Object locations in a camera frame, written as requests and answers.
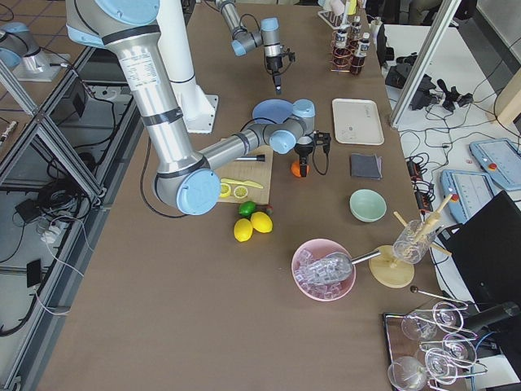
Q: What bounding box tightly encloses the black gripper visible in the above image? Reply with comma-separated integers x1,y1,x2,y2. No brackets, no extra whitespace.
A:
264,45,295,95
294,131,331,178

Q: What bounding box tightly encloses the orange mandarin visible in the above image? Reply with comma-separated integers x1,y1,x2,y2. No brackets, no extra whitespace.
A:
291,160,301,178

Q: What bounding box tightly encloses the blue plate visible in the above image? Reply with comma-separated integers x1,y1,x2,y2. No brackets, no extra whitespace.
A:
252,99,293,124

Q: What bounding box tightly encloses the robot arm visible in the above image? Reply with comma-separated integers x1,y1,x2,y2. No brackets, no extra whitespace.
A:
216,0,296,95
66,1,315,215

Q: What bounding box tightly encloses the steel muddler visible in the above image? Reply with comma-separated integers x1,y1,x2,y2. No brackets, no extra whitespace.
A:
235,154,265,162

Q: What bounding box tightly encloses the wooden cutting board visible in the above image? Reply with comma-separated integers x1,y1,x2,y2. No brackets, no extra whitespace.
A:
217,146,274,204

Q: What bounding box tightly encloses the grey cloth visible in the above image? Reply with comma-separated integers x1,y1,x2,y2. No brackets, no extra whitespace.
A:
350,153,382,180

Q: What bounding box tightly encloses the cream tray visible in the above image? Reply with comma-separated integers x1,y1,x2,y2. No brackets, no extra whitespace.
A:
332,98,384,146

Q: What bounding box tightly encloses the tea bottle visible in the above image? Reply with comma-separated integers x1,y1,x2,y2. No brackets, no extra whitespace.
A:
332,24,350,71
350,33,370,75
349,15,361,47

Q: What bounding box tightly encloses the lemon slice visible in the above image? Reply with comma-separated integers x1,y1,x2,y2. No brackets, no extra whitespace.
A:
233,185,249,200

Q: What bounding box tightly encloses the yellow lemon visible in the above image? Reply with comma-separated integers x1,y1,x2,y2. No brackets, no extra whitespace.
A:
250,212,273,233
233,218,253,243

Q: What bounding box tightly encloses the green lime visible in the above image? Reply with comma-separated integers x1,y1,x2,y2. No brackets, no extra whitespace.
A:
238,200,256,218

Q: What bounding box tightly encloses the green bowl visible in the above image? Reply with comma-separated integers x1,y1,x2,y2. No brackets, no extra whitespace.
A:
349,189,387,222

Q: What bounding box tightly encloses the yellow plastic knife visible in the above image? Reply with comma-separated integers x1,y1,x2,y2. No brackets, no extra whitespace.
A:
221,178,264,189

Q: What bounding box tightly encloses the lemon half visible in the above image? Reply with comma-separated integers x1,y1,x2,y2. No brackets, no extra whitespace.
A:
219,182,232,198

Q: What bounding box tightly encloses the pink ice bowl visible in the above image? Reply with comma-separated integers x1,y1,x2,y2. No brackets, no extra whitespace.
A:
291,239,357,301

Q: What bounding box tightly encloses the steel ice scoop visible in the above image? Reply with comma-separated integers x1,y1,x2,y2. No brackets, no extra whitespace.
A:
321,250,381,283

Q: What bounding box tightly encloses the clear glass on stand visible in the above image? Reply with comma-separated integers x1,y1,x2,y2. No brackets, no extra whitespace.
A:
392,220,436,265

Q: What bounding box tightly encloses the wooden cup stand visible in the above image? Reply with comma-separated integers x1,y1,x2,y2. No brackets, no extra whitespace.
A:
369,194,455,288

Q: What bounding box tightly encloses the blue teach pendant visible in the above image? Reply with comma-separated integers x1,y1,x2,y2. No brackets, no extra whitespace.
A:
440,169,500,223
469,138,521,191

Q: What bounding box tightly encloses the black laptop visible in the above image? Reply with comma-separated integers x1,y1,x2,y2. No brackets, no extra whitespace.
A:
439,191,520,305

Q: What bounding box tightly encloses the wine glass rack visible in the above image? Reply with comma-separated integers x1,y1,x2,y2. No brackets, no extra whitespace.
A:
383,301,488,390

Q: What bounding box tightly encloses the copper wire bottle rack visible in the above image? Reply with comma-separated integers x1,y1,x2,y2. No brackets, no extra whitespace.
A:
330,22,370,75

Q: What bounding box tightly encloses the white wire dish rack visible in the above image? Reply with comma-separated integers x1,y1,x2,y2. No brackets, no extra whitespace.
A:
317,0,358,29

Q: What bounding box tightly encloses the aluminium frame post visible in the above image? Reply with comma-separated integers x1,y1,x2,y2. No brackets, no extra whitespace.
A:
389,0,461,128

